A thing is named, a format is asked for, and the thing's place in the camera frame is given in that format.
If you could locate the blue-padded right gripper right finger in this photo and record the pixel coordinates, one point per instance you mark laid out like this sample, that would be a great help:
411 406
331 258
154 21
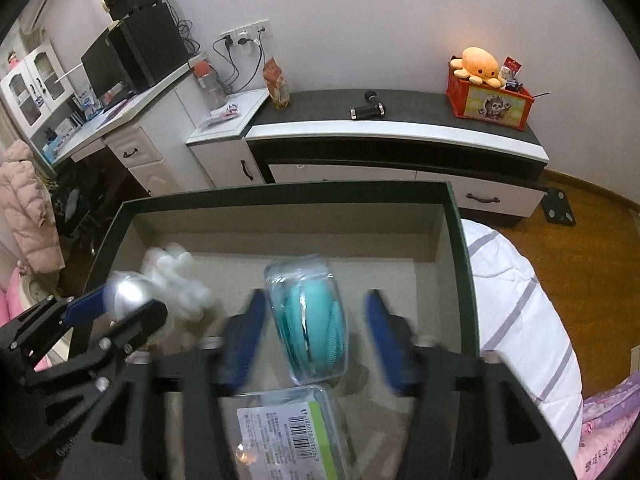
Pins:
420 373

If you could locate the white desk with drawers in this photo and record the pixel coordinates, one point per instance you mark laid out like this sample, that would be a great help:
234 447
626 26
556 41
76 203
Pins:
160 137

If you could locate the black white TV cabinet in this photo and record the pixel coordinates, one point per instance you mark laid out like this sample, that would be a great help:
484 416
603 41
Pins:
496 172

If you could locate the red picture storage box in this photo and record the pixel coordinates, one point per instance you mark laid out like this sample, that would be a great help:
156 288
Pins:
497 106

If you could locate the black massage gun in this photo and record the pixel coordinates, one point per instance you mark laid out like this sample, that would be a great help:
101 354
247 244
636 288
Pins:
373 109

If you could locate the clear box with barcode label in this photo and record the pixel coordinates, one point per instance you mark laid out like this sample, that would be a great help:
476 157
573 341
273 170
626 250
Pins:
289 433

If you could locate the orange-lid water bottle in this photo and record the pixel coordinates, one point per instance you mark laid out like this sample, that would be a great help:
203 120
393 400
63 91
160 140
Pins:
208 79

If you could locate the pink floral quilt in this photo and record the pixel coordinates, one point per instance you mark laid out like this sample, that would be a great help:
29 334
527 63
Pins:
607 419

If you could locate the black bathroom scale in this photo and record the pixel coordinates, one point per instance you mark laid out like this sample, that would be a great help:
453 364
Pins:
556 207

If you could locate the teal item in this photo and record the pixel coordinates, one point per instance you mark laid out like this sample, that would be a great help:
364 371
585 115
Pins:
309 316

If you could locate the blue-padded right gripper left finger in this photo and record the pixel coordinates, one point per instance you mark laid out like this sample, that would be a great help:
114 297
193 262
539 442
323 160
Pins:
213 374

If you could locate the black computer monitor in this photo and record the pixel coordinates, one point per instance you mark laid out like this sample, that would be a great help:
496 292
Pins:
106 74

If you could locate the wall power strip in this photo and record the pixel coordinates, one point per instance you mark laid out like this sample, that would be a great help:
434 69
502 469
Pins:
259 30

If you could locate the silver pearl ball toy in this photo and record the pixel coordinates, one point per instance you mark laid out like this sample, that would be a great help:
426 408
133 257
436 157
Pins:
126 292

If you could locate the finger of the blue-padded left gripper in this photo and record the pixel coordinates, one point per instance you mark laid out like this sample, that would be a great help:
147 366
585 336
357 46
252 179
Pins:
85 309

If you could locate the snack bag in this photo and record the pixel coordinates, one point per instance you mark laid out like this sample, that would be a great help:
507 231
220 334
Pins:
276 84

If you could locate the black computer tower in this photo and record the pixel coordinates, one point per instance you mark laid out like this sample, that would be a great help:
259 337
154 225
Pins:
149 46

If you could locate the green and pink storage box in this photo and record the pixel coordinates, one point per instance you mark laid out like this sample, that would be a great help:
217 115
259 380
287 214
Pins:
402 238

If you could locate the white wall cabinet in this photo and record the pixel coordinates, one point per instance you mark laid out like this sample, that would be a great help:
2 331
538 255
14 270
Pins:
35 88

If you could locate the orange octopus plush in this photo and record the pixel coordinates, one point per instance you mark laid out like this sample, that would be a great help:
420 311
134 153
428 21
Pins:
478 67

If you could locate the pink puffer jacket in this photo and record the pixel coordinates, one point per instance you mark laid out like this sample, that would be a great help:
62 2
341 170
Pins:
29 212

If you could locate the white plush toy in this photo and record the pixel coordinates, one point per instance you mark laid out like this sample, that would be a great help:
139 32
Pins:
172 271

